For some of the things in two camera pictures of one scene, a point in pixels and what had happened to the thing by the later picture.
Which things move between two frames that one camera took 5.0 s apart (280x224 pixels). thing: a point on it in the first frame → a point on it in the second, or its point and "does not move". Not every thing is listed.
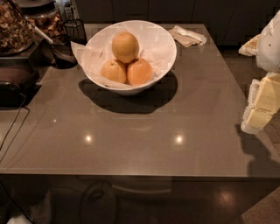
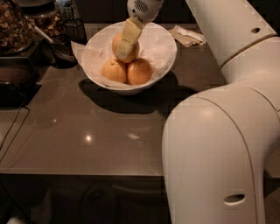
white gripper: (269, 46) → (144, 9)
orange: (139, 72) does not move
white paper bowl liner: (156, 46) does not move
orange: (124, 47) does not move
